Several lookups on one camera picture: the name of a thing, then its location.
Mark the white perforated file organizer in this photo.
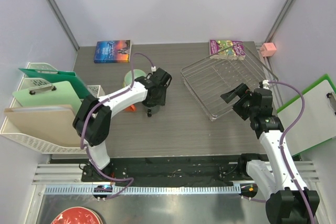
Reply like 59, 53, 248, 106
1, 63, 105, 154

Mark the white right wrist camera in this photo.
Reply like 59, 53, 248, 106
259, 80, 270, 90

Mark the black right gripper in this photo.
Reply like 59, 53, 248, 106
221, 83, 258, 121

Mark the grey ceramic mug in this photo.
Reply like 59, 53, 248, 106
142, 98, 165, 118

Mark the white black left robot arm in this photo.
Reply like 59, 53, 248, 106
72, 67, 172, 182

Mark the light green clipboard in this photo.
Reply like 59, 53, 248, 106
13, 81, 82, 113

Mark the blue sunset paperback book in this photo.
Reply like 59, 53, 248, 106
93, 40, 131, 63

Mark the dark green clipboard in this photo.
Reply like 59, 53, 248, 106
20, 68, 91, 99

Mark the beige clipboard folder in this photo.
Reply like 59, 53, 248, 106
4, 105, 80, 147

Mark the white slotted cable duct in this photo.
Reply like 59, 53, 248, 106
44, 185, 241, 196

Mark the red patterned plate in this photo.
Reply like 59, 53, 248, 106
51, 207, 103, 224

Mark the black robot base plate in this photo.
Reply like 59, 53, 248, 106
81, 155, 269, 188

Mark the orange ceramic mug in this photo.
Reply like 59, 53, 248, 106
124, 104, 136, 112

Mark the aluminium rail profile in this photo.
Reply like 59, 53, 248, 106
256, 44, 319, 181

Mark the mint green ceramic bowl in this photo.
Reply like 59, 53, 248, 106
123, 69, 146, 87

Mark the white clipboard green edge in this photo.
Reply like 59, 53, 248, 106
286, 74, 335, 156

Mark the purple paperback book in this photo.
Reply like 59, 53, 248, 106
209, 39, 246, 60

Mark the pink cube box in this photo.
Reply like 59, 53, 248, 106
260, 42, 277, 57

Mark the metal wire dish rack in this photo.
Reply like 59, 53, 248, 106
181, 41, 278, 121

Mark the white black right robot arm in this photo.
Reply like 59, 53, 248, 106
220, 80, 320, 223

